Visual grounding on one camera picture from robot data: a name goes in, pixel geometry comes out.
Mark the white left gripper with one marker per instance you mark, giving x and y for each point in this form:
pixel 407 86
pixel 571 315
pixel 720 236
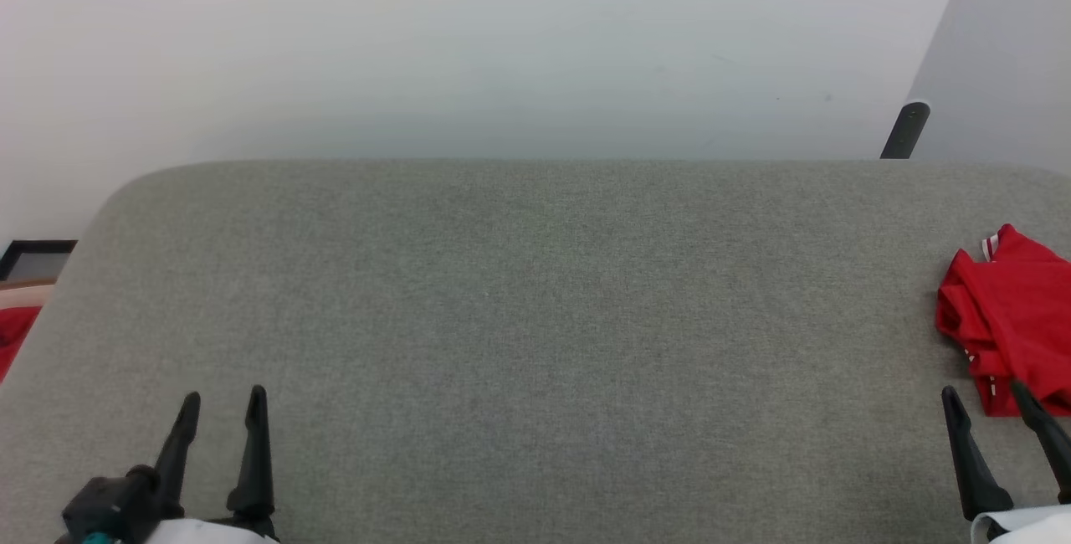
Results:
pixel 209 534

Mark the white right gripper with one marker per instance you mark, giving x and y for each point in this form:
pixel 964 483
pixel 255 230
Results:
pixel 1029 527

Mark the red and white striped shirt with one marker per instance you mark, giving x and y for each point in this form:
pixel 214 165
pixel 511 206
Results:
pixel 1012 310

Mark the red fabric item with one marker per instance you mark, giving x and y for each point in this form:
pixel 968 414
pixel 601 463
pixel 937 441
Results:
pixel 12 335

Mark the beige strip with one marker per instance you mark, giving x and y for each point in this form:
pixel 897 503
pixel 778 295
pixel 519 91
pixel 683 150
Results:
pixel 21 295

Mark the black framed panel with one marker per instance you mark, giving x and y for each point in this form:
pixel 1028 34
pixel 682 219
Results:
pixel 38 264

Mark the dark grey pole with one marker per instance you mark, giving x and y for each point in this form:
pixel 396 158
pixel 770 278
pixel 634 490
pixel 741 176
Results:
pixel 908 130

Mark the grey partition panel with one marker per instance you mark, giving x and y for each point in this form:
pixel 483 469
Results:
pixel 1012 50

